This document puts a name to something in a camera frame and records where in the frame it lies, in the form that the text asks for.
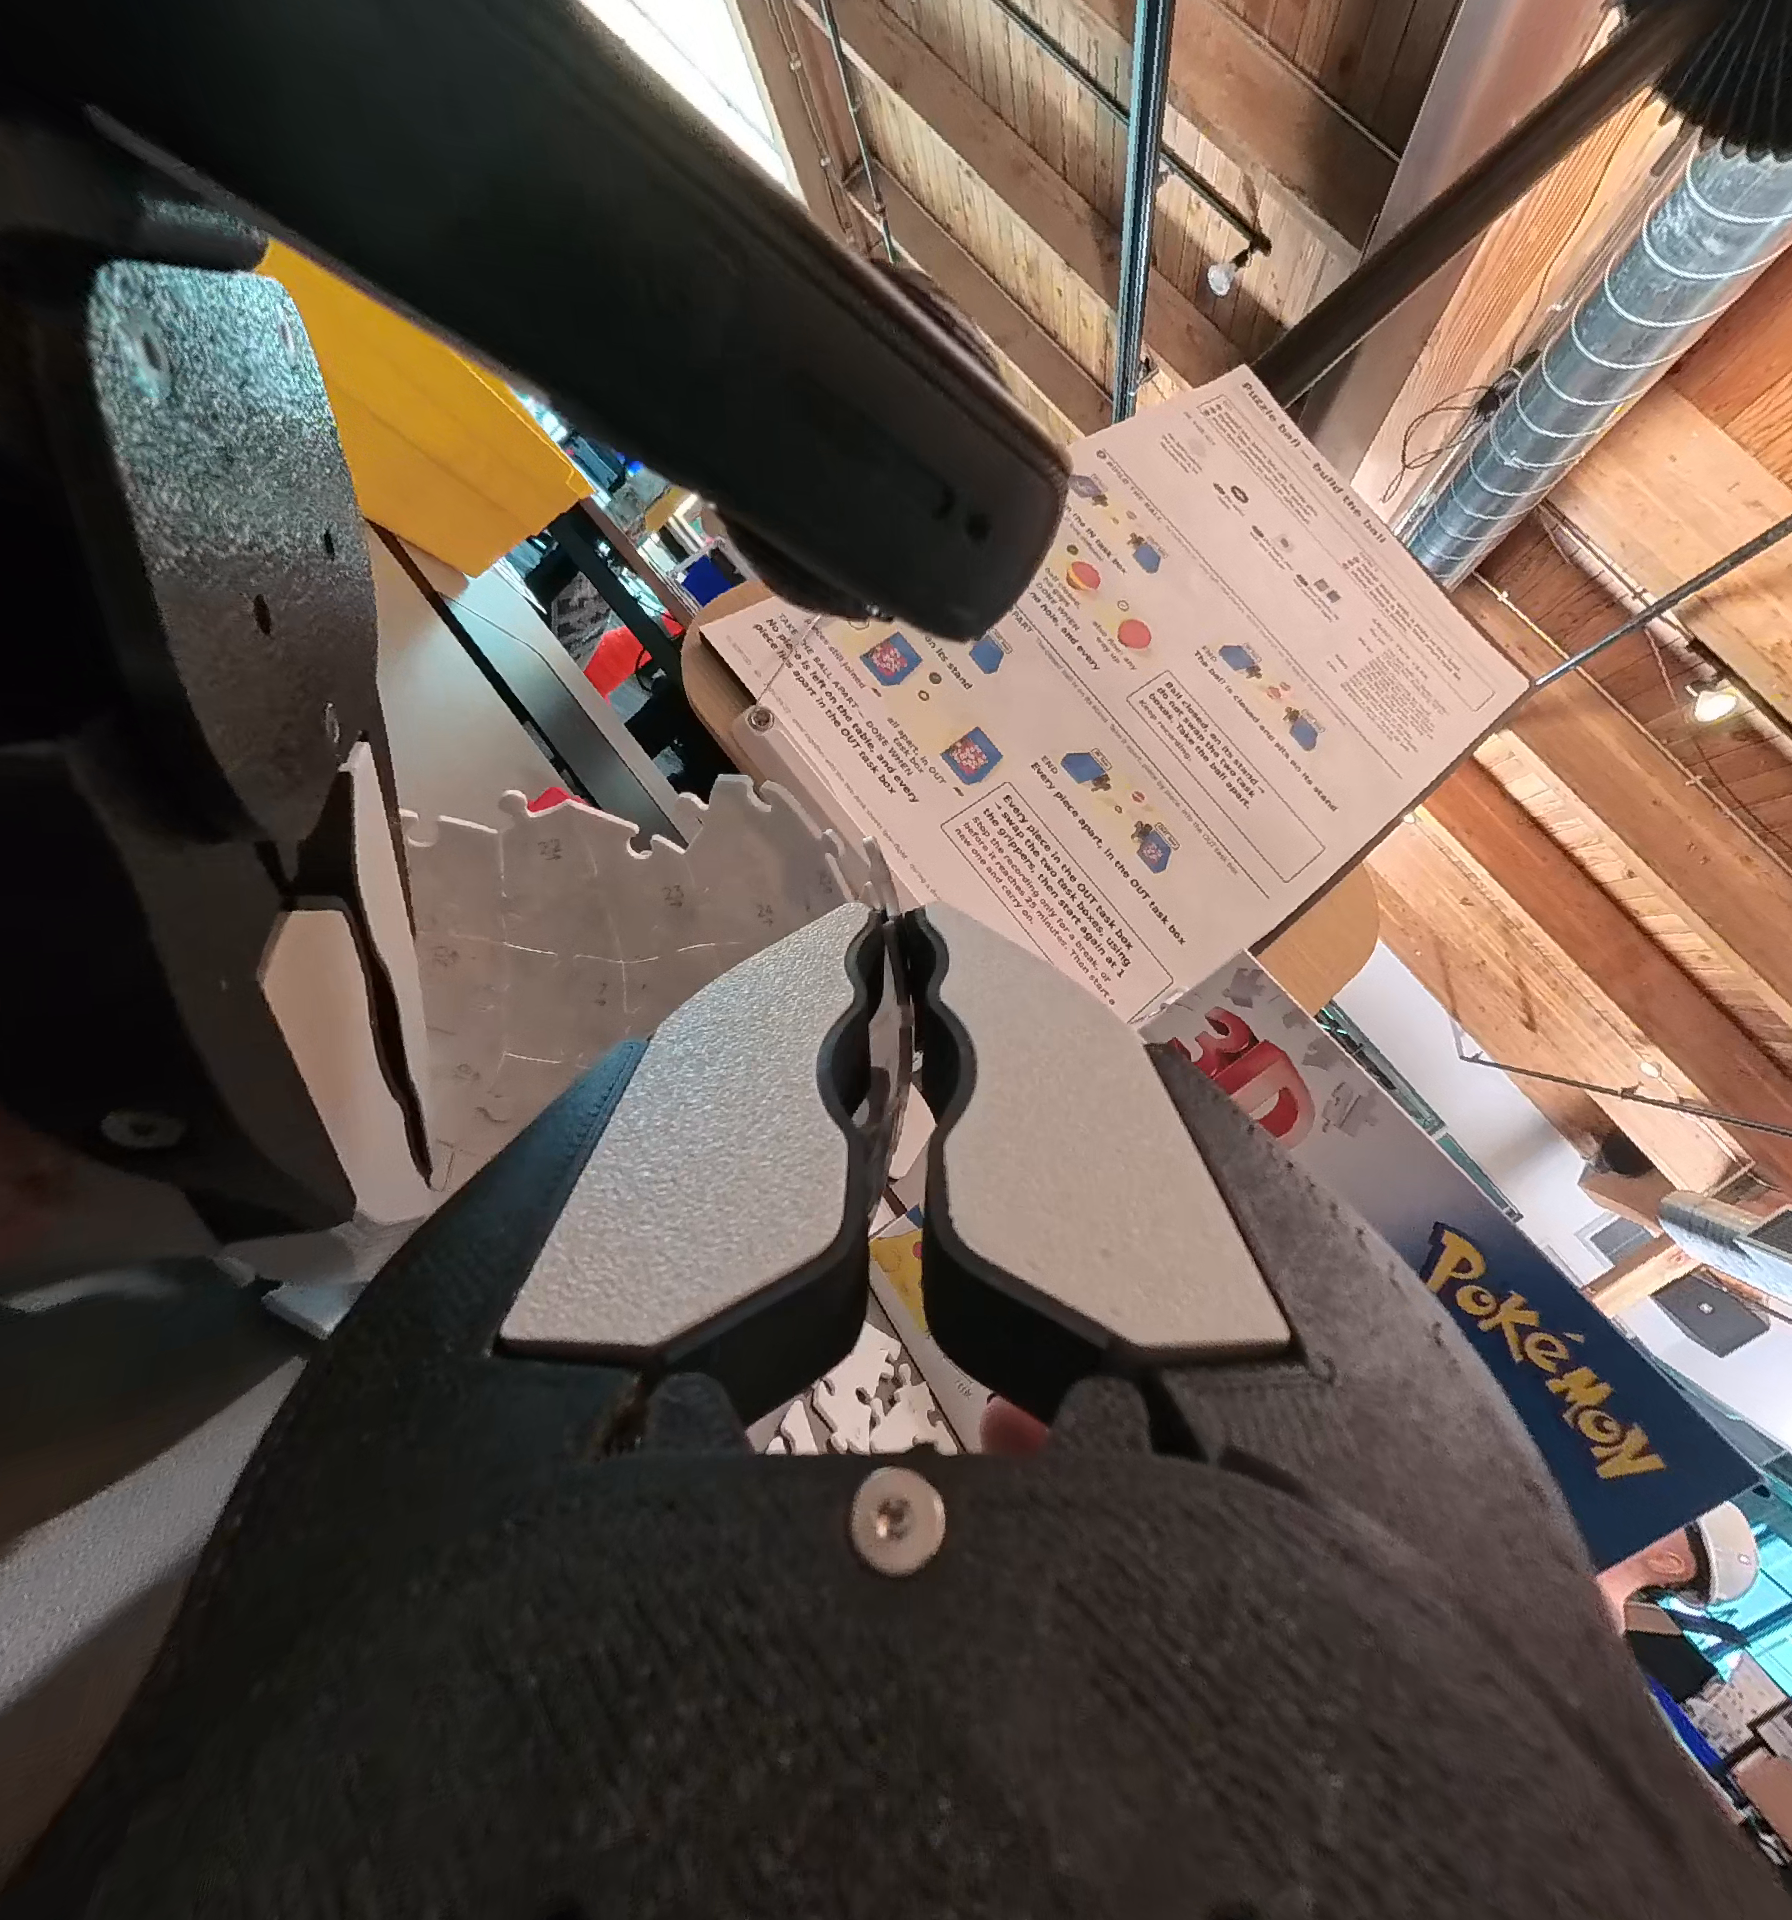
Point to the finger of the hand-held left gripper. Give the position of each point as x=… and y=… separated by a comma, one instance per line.
x=387, y=901
x=318, y=1020

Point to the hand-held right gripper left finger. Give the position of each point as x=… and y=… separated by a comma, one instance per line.
x=687, y=1172

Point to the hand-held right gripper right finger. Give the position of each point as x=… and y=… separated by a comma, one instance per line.
x=1091, y=1186

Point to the partly built puzzle ball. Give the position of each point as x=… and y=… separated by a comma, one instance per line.
x=613, y=930

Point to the pile of white puzzle pieces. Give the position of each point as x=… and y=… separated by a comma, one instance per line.
x=867, y=1397

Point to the blue puzzle box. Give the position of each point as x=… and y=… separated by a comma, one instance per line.
x=1467, y=1186

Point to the person's right hand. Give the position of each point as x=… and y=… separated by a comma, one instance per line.
x=1017, y=1430

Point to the red plastic object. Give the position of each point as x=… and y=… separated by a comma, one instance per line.
x=555, y=799

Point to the yellow plastic bin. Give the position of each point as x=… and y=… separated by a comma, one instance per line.
x=432, y=437

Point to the dark desk hatch panel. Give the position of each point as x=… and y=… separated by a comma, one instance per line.
x=574, y=713

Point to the red rounded object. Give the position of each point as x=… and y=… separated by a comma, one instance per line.
x=630, y=662

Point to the blue storage crate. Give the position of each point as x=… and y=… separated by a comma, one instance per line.
x=708, y=572

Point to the laminated instruction sheet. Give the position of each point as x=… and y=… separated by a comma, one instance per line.
x=1211, y=704

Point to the ceiling spotlight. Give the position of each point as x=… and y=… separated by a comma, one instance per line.
x=1227, y=272
x=1714, y=703

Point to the black pleated object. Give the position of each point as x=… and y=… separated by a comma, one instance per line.
x=1751, y=75

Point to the black wall speaker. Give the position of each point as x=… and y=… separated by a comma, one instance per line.
x=1711, y=1315

